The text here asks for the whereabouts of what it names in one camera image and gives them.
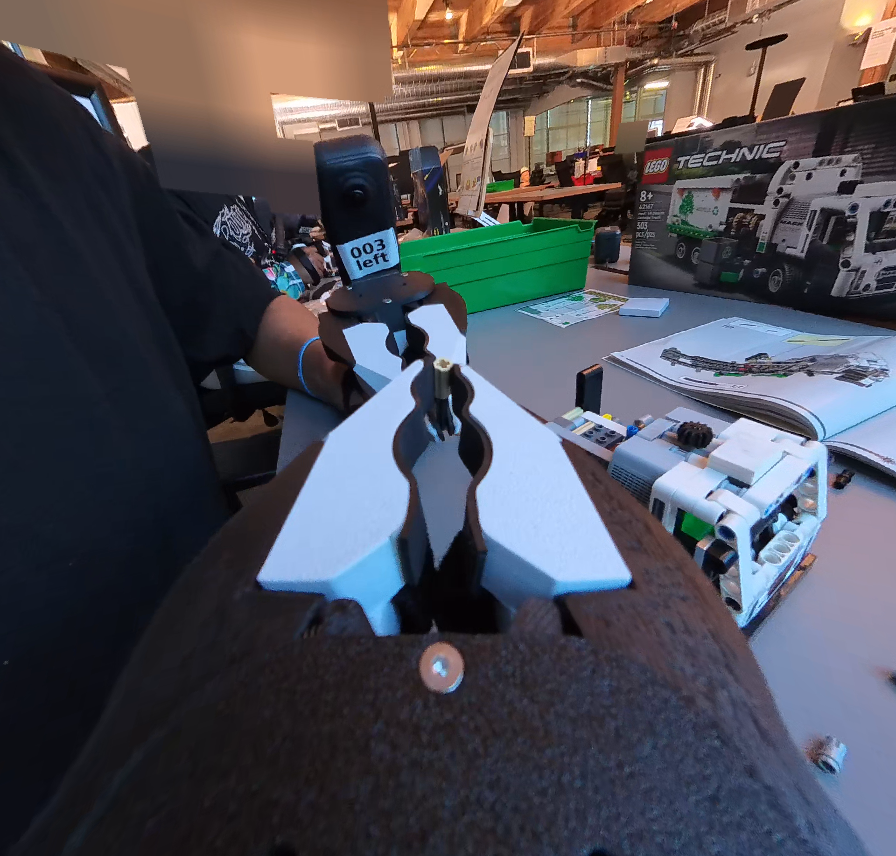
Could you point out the lego set box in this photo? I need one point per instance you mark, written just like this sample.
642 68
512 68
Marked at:
770 219

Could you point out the lego truck model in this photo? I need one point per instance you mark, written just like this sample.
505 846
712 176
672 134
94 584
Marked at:
721 492

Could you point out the green plastic bin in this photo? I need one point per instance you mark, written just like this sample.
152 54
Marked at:
504 261

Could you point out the small black lego pin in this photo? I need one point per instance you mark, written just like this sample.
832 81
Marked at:
843 479

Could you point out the person's black shirt torso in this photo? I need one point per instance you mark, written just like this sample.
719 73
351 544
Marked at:
105 380

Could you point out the black axle with tan connector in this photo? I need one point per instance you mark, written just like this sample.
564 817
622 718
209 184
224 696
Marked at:
442 380

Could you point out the blue wristband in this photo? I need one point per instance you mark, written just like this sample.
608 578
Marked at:
306 366

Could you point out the dark blue box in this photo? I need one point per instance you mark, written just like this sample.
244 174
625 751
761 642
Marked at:
427 184

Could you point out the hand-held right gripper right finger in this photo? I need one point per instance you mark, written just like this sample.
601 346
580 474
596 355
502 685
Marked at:
546 513

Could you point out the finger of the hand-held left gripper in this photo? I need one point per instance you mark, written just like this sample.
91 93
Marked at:
439 331
378 356

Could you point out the grey lego connector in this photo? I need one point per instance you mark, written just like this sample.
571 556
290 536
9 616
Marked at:
827 754

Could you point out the open instruction booklet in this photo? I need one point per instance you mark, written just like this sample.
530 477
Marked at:
756 380

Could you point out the small white pad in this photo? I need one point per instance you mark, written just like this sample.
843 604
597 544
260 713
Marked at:
644 307

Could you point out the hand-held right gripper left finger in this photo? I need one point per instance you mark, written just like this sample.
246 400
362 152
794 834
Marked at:
336 513

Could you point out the person's left forearm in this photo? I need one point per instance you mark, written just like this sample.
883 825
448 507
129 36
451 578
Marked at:
280 342

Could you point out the long wooden desk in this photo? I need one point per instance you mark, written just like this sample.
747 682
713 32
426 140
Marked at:
553 191

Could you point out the printed instruction sheet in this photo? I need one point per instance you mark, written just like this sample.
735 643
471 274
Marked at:
479 156

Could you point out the black round floor lamp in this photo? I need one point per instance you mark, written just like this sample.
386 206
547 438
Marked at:
764 43

